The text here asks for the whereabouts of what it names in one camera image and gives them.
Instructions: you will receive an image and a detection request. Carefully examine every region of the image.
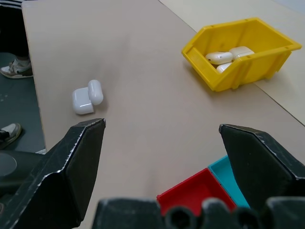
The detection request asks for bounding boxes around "yellow plastic bin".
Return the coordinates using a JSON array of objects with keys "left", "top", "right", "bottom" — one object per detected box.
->
[{"left": 181, "top": 17, "right": 303, "bottom": 93}]

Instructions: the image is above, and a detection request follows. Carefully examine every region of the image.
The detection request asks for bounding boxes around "red plastic tray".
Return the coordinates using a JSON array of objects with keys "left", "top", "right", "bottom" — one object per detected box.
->
[{"left": 156, "top": 167, "right": 238, "bottom": 217}]

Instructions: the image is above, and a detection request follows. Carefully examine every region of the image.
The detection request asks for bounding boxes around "white earbud case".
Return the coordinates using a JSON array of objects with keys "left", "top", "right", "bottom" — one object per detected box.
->
[{"left": 72, "top": 80, "right": 104, "bottom": 115}]

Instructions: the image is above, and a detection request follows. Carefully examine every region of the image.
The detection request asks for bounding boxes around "white brown sneaker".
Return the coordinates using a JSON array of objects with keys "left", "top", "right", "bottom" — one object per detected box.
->
[
  {"left": 0, "top": 57, "right": 34, "bottom": 79},
  {"left": 0, "top": 123, "right": 22, "bottom": 150}
]

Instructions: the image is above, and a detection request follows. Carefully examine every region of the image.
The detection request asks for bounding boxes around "black striped trouser leg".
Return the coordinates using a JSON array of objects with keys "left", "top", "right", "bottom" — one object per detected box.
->
[{"left": 0, "top": 0, "right": 31, "bottom": 62}]

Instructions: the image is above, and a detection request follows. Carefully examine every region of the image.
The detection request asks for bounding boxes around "dark round base plate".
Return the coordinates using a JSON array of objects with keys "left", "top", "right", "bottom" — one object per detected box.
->
[{"left": 0, "top": 149, "right": 48, "bottom": 200}]

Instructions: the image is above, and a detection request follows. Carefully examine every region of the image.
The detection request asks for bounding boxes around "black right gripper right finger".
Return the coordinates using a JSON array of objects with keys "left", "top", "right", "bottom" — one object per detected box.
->
[{"left": 218, "top": 123, "right": 305, "bottom": 209}]

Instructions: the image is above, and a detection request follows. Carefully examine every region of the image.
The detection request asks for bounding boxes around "teal plastic tray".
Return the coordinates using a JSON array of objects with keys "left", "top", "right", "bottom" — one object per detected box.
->
[{"left": 207, "top": 155, "right": 251, "bottom": 208}]

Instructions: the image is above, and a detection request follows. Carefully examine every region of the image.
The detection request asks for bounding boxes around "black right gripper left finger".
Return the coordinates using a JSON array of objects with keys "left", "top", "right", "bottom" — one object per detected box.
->
[{"left": 0, "top": 118, "right": 107, "bottom": 229}]

